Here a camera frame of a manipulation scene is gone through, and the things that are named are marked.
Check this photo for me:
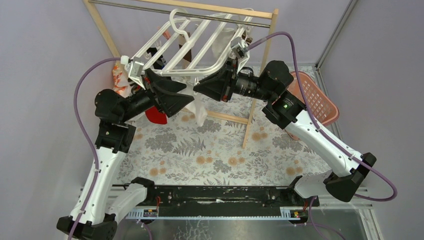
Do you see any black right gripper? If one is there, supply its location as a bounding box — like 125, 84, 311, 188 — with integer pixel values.
193, 58, 274, 103

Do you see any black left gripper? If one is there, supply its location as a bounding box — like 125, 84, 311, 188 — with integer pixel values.
118, 68, 194, 124

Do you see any white plastic clip hanger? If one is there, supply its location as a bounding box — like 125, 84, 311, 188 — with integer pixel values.
130, 8, 255, 77

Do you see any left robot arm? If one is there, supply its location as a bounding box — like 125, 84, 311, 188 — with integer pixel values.
56, 69, 194, 240

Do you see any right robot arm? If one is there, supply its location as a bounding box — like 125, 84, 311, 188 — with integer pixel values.
193, 59, 377, 206

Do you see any red sock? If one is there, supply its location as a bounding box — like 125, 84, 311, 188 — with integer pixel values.
145, 106, 168, 125

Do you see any black blue sock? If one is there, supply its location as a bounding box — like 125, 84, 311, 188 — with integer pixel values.
146, 47, 166, 70

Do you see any brown cream striped sock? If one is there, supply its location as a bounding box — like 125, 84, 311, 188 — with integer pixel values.
178, 31, 194, 67

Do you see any orange floral cloth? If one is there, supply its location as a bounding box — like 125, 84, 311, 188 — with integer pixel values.
112, 63, 132, 98

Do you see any pink sock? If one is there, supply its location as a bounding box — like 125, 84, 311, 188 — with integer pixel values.
162, 30, 171, 40

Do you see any brown white striped sock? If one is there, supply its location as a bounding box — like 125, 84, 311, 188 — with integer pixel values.
241, 26, 254, 45

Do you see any floral table mat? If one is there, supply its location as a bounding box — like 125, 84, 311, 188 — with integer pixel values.
114, 95, 329, 186

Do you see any wooden clothes rack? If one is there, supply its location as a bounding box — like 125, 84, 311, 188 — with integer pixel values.
82, 0, 279, 150

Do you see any pink laundry basket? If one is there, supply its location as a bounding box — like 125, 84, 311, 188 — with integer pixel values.
299, 71, 340, 126

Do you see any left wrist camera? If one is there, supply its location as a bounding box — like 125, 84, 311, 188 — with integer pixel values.
120, 55, 146, 90

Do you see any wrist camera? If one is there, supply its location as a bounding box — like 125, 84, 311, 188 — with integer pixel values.
230, 36, 250, 71
120, 55, 146, 90

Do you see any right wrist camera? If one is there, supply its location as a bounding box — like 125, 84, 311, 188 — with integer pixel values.
230, 36, 250, 71

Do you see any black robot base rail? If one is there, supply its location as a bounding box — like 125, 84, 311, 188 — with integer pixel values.
127, 185, 320, 223

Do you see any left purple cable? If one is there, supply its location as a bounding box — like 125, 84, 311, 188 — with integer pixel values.
66, 56, 130, 240

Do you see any purple cable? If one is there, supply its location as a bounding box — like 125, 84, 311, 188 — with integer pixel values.
66, 56, 130, 240
245, 31, 398, 202

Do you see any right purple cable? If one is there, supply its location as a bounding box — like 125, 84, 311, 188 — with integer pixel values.
245, 31, 398, 202

